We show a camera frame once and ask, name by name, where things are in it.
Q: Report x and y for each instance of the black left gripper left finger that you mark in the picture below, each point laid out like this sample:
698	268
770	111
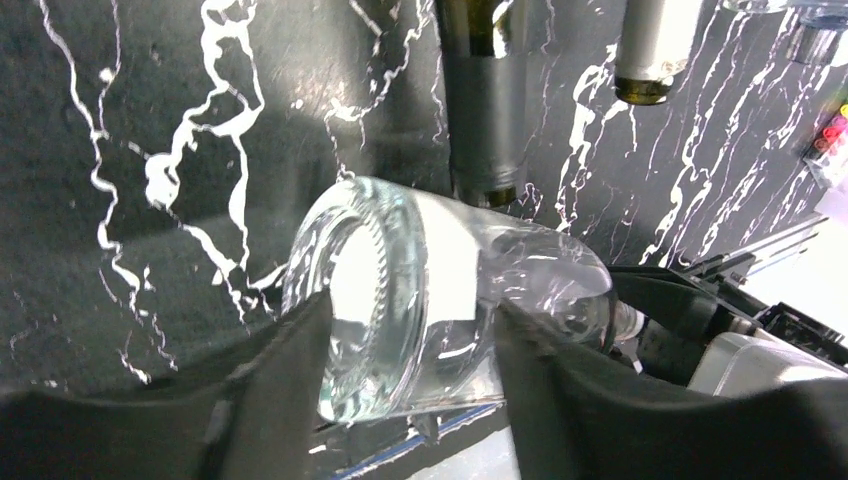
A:
245	413

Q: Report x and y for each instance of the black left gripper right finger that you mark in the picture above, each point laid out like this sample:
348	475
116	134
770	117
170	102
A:
575	413

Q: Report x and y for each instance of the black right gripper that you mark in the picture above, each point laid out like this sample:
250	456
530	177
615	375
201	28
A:
684	313

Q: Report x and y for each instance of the clear bottle silver cap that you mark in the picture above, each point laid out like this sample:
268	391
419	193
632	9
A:
414	281

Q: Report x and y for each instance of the dark wine bottle brown label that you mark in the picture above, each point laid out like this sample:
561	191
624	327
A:
654	49

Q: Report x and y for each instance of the pack of coloured markers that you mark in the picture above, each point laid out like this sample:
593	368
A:
826	155

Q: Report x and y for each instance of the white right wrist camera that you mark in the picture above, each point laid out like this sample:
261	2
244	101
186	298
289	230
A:
735	365

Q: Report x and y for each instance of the aluminium frame rail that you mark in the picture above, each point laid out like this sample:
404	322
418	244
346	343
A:
739	264

